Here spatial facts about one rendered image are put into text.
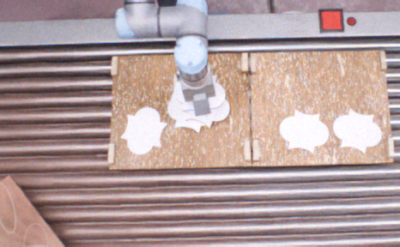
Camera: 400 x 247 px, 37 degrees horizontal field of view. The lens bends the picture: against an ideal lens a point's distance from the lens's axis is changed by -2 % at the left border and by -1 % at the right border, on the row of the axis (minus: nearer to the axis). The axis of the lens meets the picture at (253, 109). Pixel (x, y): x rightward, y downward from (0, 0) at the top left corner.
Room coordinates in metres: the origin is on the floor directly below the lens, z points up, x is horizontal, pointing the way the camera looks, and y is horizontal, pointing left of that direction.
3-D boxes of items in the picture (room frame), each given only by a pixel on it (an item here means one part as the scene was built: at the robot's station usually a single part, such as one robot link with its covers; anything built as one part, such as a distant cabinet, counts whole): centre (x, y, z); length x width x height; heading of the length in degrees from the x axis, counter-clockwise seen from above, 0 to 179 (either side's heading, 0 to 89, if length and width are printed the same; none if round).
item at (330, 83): (0.53, -0.20, 0.93); 0.41 x 0.35 x 0.02; 94
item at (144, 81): (0.51, 0.22, 0.93); 0.41 x 0.35 x 0.02; 94
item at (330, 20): (0.82, -0.23, 0.92); 0.06 x 0.06 x 0.01; 4
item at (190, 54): (0.53, 0.15, 1.31); 0.09 x 0.08 x 0.11; 3
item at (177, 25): (0.62, 0.17, 1.31); 0.11 x 0.11 x 0.08; 3
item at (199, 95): (0.50, 0.15, 1.15); 0.12 x 0.09 x 0.16; 14
